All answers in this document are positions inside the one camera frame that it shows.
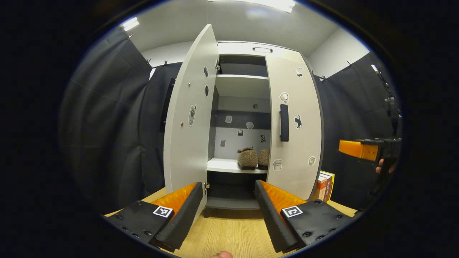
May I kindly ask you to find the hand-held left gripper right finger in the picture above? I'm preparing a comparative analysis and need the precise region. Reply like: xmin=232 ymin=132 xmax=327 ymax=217
xmin=254 ymin=179 xmax=355 ymax=254

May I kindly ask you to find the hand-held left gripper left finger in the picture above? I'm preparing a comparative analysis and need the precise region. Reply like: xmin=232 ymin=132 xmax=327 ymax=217
xmin=103 ymin=182 xmax=205 ymax=253

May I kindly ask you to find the brown fuzzy shoe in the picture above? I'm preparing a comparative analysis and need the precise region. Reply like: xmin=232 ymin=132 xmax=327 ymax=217
xmin=257 ymin=149 xmax=270 ymax=170
xmin=237 ymin=146 xmax=259 ymax=171

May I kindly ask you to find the white shoe cabinet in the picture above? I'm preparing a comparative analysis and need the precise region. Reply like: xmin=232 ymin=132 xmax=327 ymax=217
xmin=206 ymin=41 xmax=325 ymax=219

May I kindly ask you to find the yellow book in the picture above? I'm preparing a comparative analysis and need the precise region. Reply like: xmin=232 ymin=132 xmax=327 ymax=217
xmin=320 ymin=170 xmax=336 ymax=204

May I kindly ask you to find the large ceiling light panel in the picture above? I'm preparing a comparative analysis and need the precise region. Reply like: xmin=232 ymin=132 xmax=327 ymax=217
xmin=208 ymin=0 xmax=296 ymax=13

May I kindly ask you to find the small ceiling light panel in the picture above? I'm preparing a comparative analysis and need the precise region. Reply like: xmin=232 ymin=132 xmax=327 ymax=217
xmin=121 ymin=17 xmax=140 ymax=32

